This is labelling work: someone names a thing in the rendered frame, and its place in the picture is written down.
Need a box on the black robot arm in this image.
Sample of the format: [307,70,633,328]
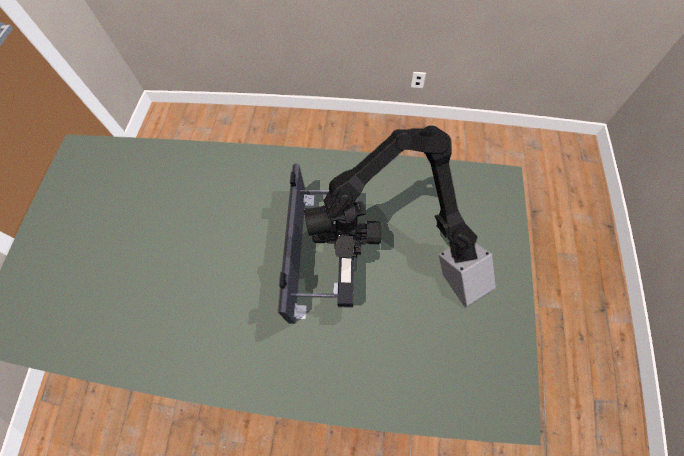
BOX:
[304,125,478,263]

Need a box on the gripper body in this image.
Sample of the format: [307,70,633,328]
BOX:
[312,221,381,244]

